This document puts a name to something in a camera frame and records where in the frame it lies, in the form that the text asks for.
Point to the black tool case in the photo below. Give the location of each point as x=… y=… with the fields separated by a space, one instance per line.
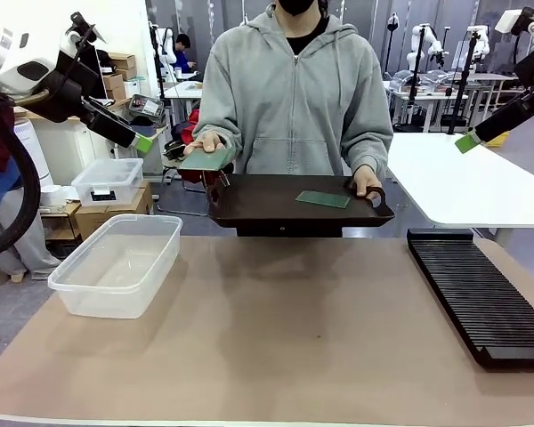
x=147 y=109

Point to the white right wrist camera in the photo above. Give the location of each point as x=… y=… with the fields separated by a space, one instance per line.
x=508 y=21

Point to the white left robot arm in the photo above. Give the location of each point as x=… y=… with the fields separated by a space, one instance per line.
x=13 y=49

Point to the bystander in red blue jacket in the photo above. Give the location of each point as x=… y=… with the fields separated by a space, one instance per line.
x=0 y=195

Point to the seated person in blue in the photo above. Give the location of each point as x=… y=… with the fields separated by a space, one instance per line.
x=183 y=53

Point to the green PCB board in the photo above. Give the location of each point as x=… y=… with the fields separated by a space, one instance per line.
x=322 y=198
x=207 y=161

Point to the person's right hand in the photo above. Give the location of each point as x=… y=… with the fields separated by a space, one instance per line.
x=207 y=141

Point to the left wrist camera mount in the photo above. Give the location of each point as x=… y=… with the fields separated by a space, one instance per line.
x=86 y=29

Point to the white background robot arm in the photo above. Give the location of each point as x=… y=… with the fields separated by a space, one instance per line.
x=167 y=44
x=478 y=40
x=420 y=44

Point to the person's grey-sleeved left forearm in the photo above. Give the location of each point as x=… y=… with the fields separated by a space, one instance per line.
x=371 y=138

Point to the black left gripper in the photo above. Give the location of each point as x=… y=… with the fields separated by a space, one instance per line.
x=69 y=91

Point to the white air purifier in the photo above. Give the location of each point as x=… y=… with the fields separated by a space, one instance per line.
x=33 y=151

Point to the small wooden shelf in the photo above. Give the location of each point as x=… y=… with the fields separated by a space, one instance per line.
x=60 y=222

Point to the clear lidded storage box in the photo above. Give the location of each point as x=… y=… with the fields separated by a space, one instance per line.
x=109 y=180

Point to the red cloth on chair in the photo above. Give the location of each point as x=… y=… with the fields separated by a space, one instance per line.
x=191 y=129

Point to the clear plastic container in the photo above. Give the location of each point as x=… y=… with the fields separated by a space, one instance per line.
x=115 y=267

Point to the person's grey-sleeved right forearm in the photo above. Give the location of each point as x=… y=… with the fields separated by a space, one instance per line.
x=220 y=115

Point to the person's left hand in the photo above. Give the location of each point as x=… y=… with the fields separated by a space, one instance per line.
x=366 y=180

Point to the black face mask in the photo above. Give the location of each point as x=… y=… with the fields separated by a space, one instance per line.
x=296 y=6

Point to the large cardboard box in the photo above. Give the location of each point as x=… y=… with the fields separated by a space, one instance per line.
x=115 y=213

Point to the person's grey hoodie torso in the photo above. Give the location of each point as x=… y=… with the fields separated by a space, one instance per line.
x=293 y=98

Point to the white side table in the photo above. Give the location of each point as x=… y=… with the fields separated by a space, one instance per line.
x=463 y=187

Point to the black slotted PCB rack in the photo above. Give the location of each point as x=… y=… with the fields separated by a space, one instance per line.
x=471 y=289

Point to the black block under tray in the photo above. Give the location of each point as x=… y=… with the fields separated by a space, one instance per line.
x=289 y=232

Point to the stacked cardboard boxes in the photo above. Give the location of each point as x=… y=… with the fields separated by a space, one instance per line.
x=118 y=73

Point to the black tripod stand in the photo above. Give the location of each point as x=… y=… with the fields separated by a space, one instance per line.
x=465 y=84

